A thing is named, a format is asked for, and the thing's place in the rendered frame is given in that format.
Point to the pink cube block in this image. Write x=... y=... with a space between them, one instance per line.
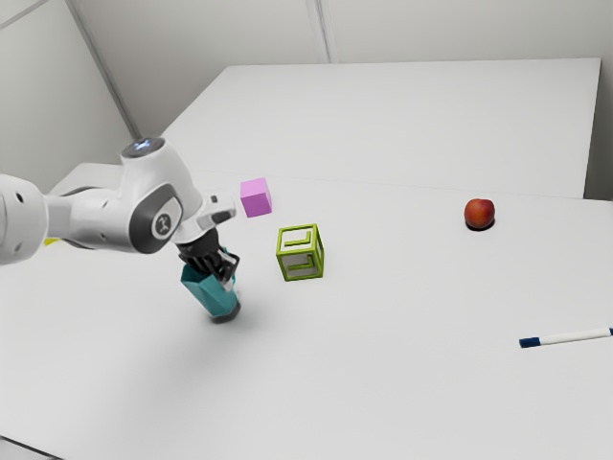
x=256 y=197

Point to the red apple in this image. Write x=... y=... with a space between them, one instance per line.
x=479 y=213

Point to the white pen with blue cap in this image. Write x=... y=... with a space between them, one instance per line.
x=565 y=337

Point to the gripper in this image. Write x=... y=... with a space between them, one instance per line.
x=203 y=251

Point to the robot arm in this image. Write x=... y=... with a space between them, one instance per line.
x=96 y=215

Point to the green frame letter cube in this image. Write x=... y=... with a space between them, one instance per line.
x=300 y=252

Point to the teal faceted mug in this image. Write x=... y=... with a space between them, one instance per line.
x=211 y=294

